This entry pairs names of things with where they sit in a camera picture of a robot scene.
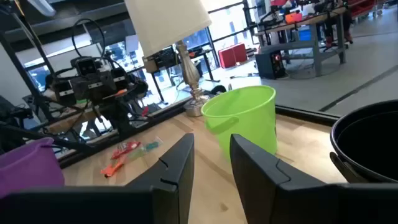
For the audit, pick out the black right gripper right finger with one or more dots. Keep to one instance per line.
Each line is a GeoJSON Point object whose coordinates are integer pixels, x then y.
{"type": "Point", "coordinates": [311, 205]}

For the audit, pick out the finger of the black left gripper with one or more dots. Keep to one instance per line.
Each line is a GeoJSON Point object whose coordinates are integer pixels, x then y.
{"type": "Point", "coordinates": [119, 79]}
{"type": "Point", "coordinates": [64, 93]}

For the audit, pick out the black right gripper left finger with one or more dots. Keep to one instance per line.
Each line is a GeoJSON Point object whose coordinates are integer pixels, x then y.
{"type": "Point", "coordinates": [93, 205]}

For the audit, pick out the red Skittles candy pack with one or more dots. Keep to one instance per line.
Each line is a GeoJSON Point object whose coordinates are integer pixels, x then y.
{"type": "Point", "coordinates": [126, 147]}

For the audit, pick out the purple plastic bucket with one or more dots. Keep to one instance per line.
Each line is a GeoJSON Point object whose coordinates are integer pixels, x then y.
{"type": "Point", "coordinates": [28, 168]}

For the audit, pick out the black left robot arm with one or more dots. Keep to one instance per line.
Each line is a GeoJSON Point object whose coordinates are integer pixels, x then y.
{"type": "Point", "coordinates": [119, 119]}

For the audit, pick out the green candy in clear wrapper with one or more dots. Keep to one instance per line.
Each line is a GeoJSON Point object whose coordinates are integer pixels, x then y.
{"type": "Point", "coordinates": [136, 154]}

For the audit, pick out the teal candy in clear wrapper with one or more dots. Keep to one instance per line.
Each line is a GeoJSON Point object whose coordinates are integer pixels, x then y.
{"type": "Point", "coordinates": [153, 145]}

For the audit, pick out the person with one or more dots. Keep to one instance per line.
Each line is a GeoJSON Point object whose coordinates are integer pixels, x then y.
{"type": "Point", "coordinates": [49, 81]}
{"type": "Point", "coordinates": [329, 32]}

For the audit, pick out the small orange Reese's pack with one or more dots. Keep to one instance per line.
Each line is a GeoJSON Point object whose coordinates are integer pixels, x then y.
{"type": "Point", "coordinates": [112, 169]}

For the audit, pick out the black electronics box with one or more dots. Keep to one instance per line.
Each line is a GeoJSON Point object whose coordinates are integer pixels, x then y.
{"type": "Point", "coordinates": [163, 59]}

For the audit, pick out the white shade silver table lamp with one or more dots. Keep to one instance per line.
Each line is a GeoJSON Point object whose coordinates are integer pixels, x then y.
{"type": "Point", "coordinates": [164, 21]}

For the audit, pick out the black plastic bucket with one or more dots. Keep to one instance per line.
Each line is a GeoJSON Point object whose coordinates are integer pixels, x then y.
{"type": "Point", "coordinates": [367, 146]}

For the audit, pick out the white light tube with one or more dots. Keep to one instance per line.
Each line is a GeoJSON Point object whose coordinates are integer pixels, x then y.
{"type": "Point", "coordinates": [42, 7]}

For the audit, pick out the green plastic bucket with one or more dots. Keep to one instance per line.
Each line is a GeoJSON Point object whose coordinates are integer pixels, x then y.
{"type": "Point", "coordinates": [245, 124]}

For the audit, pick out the red cube seat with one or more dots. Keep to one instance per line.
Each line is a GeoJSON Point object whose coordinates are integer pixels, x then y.
{"type": "Point", "coordinates": [227, 57]}
{"type": "Point", "coordinates": [241, 52]}

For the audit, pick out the black computer tower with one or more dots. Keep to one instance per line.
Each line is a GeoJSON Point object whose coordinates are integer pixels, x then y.
{"type": "Point", "coordinates": [270, 65]}

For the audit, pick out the grey wood top workbench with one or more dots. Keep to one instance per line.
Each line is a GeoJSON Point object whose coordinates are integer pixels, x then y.
{"type": "Point", "coordinates": [316, 53]}

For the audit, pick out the blue box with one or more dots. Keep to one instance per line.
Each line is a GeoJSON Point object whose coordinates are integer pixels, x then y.
{"type": "Point", "coordinates": [304, 35]}

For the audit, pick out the orange box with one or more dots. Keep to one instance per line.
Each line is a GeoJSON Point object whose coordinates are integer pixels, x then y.
{"type": "Point", "coordinates": [293, 17]}

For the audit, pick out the red storage rack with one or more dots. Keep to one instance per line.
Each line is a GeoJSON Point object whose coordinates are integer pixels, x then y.
{"type": "Point", "coordinates": [362, 7]}

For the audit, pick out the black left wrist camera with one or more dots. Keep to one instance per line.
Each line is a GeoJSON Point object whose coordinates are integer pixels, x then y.
{"type": "Point", "coordinates": [86, 67]}

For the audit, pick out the black aluminium table frame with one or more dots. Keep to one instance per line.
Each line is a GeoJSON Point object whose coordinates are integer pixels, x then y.
{"type": "Point", "coordinates": [298, 112]}

